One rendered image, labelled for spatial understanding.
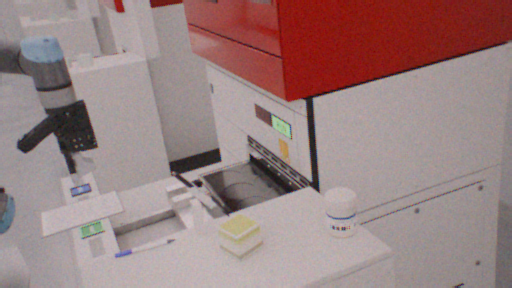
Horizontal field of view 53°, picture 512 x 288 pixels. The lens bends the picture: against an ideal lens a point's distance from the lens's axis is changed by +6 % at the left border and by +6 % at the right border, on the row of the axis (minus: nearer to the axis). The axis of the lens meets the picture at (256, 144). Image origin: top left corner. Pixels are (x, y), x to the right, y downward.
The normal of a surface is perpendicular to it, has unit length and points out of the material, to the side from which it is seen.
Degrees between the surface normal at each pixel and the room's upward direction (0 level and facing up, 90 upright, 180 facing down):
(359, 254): 0
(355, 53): 90
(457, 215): 90
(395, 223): 90
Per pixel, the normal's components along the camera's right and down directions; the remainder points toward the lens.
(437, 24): 0.42, 0.32
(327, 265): -0.12, -0.91
